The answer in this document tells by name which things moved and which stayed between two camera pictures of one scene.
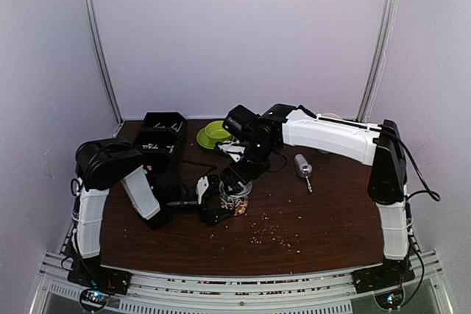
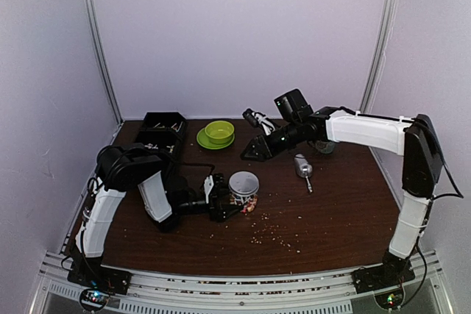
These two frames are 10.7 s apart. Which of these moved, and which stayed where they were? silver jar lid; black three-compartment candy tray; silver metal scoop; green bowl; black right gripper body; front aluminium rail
Moved: black right gripper body; silver jar lid
Stayed: green bowl; front aluminium rail; silver metal scoop; black three-compartment candy tray
